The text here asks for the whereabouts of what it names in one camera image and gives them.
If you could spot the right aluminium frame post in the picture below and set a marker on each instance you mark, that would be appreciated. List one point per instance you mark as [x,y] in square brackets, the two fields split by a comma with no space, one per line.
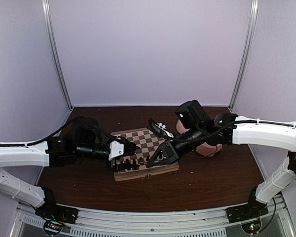
[251,28]

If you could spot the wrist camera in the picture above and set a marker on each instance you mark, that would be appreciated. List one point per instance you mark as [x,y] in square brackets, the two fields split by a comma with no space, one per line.
[118,149]
[159,129]

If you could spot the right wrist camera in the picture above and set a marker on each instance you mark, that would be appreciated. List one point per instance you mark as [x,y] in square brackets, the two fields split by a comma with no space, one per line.
[159,129]

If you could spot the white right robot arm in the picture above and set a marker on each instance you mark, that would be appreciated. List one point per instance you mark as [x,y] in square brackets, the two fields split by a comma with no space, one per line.
[229,129]

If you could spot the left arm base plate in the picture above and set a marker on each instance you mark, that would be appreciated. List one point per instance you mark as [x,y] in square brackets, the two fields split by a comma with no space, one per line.
[57,213]

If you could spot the left aluminium frame post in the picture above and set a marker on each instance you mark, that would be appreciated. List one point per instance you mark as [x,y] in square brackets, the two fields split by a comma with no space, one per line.
[55,55]

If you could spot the pink double bowl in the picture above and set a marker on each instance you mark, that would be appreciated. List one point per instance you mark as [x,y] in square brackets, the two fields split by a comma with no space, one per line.
[204,150]

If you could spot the front aluminium rail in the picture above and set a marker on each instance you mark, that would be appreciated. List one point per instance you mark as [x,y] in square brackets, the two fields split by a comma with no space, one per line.
[212,222]

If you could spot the dark bishop chess piece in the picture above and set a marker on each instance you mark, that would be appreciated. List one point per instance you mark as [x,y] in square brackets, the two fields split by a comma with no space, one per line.
[134,166]

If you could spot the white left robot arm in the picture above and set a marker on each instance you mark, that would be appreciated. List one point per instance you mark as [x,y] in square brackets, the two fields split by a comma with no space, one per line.
[49,152]

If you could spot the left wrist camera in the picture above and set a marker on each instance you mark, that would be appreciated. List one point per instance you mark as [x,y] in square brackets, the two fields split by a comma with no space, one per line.
[118,149]

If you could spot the wooden chess board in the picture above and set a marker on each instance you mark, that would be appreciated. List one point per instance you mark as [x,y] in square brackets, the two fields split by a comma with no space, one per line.
[148,143]

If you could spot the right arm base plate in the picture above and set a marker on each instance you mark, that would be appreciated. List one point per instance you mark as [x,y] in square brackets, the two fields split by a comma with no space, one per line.
[246,212]

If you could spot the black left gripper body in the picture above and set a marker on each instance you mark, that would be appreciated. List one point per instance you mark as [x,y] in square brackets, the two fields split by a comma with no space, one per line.
[85,151]

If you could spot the aluminium frame post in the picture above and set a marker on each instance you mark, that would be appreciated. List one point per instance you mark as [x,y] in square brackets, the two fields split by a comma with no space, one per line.
[55,55]
[251,28]

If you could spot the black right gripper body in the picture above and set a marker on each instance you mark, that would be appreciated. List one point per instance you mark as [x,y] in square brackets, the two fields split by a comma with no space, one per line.
[196,138]

